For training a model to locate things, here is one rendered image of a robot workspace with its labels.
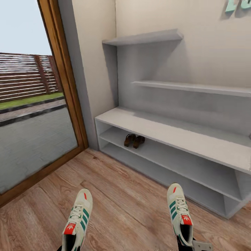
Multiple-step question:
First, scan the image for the gym shoe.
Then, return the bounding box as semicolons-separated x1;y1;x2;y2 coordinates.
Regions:
61;188;93;251
167;183;194;247

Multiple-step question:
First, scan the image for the sandal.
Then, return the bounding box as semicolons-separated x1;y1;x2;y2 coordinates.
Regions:
124;134;137;147
133;136;145;149

